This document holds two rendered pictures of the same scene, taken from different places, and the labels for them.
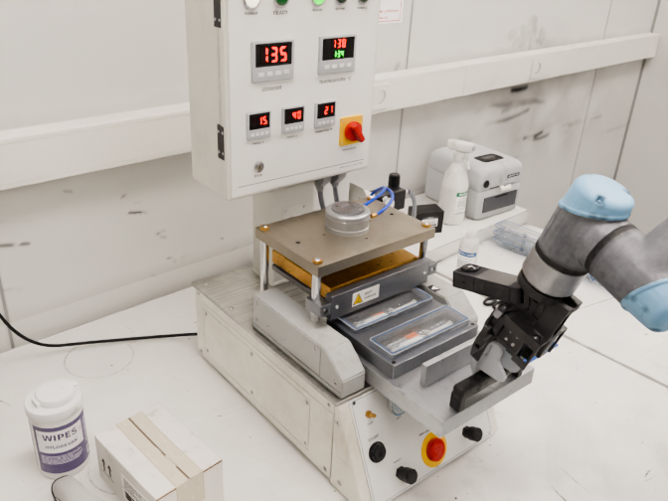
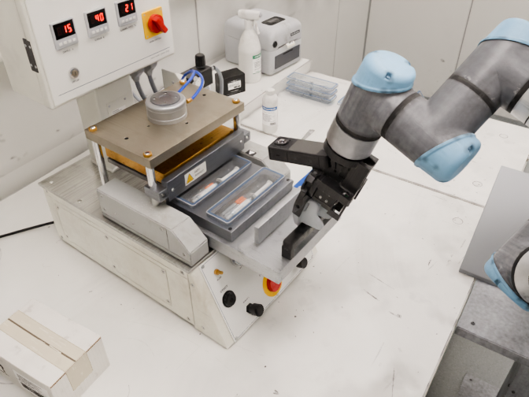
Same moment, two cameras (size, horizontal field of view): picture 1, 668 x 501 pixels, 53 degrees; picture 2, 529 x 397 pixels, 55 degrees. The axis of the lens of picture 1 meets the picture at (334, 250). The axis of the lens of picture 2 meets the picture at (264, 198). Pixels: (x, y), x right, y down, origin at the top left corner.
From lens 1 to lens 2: 15 cm
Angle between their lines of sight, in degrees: 16
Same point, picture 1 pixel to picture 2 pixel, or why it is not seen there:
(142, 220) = not seen: outside the picture
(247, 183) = (66, 90)
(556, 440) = (361, 251)
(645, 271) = (433, 135)
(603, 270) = (397, 138)
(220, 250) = (58, 141)
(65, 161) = not seen: outside the picture
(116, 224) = not seen: outside the picture
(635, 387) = (411, 194)
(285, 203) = (107, 99)
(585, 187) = (375, 65)
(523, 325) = (333, 185)
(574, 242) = (369, 115)
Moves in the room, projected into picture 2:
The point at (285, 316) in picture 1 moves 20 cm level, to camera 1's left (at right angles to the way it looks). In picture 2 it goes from (129, 205) to (18, 220)
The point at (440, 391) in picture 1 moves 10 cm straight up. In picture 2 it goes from (272, 244) to (273, 202)
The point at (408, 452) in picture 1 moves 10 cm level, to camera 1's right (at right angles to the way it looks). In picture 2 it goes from (253, 291) to (299, 283)
